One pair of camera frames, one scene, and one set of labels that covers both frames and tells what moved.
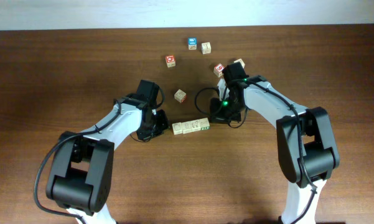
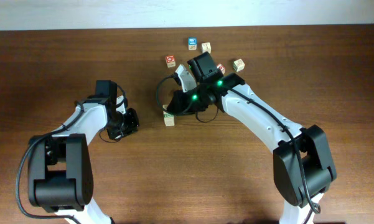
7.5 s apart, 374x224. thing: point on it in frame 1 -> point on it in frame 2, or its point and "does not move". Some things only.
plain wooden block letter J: (206, 48) does not move
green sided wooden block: (241, 61) does not move
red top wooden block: (170, 60) does not move
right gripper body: (224, 111) -> (190, 101)
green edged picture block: (205, 124) -> (168, 117)
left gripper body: (158, 122) -> (122, 125)
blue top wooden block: (192, 43) does not move
